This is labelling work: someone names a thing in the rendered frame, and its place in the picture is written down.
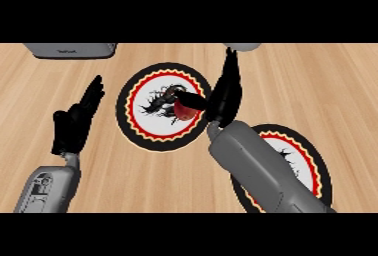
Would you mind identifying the black-rimmed patterned plate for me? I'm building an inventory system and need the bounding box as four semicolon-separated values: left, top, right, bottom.
116;62;215;153
229;123;334;214

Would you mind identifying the red pear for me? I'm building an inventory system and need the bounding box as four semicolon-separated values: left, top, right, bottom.
173;99;203;122

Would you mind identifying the pale grey rounded object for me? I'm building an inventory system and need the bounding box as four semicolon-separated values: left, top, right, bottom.
222;43;263;53

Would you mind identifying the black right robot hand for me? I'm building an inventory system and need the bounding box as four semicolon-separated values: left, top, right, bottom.
172;46;246;129

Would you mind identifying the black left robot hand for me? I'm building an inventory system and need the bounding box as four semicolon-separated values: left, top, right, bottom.
51;74;107;156

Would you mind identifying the grey appliance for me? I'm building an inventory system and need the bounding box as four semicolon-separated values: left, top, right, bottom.
23;43;120;61

